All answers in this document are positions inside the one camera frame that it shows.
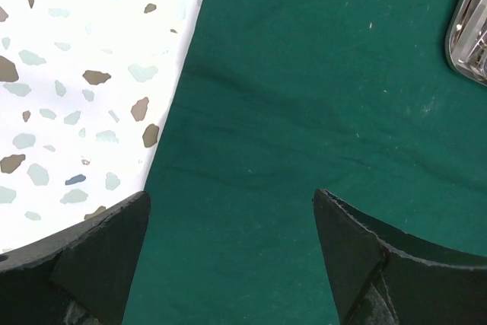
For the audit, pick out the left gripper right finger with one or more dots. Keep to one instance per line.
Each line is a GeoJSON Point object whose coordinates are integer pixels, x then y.
{"type": "Point", "coordinates": [379, 274]}

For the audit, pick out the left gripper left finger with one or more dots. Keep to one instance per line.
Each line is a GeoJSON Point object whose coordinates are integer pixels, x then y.
{"type": "Point", "coordinates": [80, 275]}

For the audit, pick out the green surgical cloth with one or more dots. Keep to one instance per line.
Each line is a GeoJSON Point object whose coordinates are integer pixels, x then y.
{"type": "Point", "coordinates": [279, 98]}

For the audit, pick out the steel instrument tray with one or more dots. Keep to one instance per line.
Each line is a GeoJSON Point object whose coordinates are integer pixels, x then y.
{"type": "Point", "coordinates": [465, 42]}

